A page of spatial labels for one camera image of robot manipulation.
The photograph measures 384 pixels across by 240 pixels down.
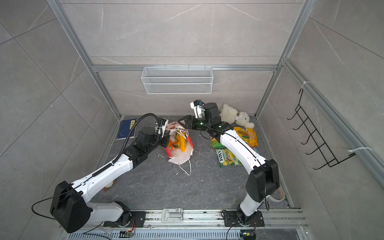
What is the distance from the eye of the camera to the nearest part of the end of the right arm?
1.93 ft

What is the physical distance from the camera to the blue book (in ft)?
3.58

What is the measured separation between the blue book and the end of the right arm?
590 mm
